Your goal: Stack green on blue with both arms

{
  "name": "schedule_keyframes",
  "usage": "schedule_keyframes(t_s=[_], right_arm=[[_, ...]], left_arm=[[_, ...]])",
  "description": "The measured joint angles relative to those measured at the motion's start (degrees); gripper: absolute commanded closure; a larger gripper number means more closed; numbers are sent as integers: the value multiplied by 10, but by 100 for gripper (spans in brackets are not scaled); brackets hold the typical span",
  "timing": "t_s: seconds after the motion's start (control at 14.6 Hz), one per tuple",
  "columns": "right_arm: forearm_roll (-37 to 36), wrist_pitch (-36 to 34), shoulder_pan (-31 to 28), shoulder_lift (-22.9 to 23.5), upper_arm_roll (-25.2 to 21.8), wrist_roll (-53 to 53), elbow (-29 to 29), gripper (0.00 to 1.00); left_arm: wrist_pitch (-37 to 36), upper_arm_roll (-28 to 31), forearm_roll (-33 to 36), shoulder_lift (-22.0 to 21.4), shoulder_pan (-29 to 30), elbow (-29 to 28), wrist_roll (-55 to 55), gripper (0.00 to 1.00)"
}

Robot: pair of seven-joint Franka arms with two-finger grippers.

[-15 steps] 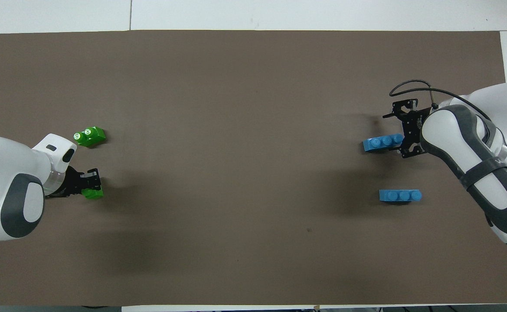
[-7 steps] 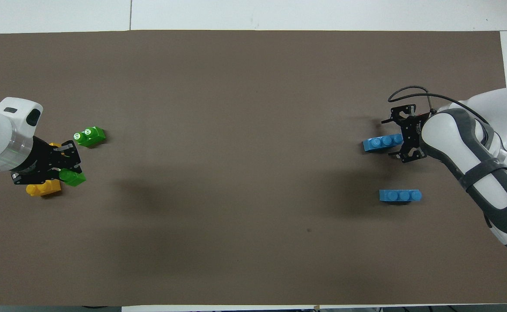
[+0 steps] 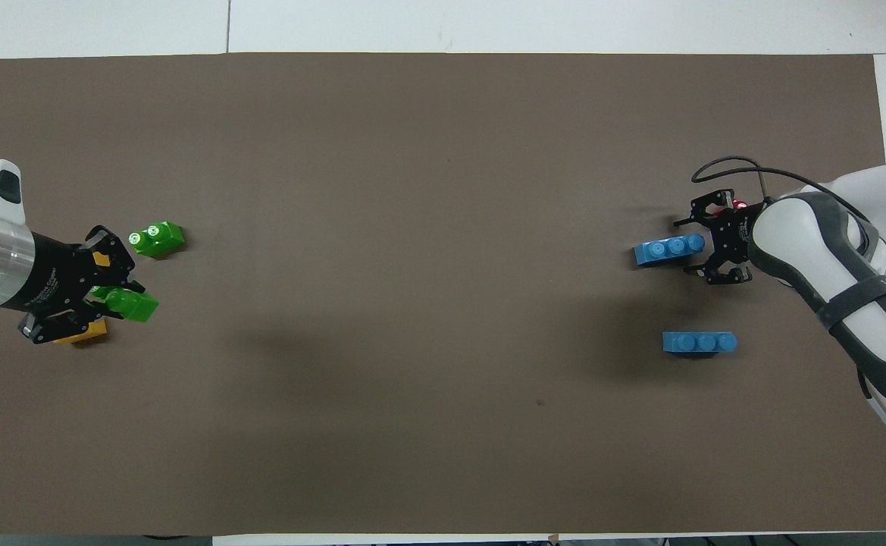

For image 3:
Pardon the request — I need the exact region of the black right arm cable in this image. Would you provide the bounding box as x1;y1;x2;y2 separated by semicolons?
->
690;156;881;262

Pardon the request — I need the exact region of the plain green two-stud brick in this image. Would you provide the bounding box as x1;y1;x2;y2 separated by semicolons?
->
90;286;161;324

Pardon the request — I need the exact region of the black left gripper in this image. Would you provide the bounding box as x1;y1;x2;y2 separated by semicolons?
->
0;225;136;346

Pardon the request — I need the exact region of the green brick with white stickers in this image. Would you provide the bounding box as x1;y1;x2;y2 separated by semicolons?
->
128;221;186;259

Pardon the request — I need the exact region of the brown paper table mat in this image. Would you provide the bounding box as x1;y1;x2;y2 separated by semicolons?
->
0;52;886;537

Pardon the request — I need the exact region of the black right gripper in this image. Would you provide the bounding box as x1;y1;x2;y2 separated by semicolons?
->
674;190;762;287

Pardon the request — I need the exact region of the grey strap on right arm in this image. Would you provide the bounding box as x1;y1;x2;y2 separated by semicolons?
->
827;275;886;334

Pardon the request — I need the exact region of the blue three-stud brick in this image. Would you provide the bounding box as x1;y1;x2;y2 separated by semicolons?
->
662;331;738;356
634;234;706;268

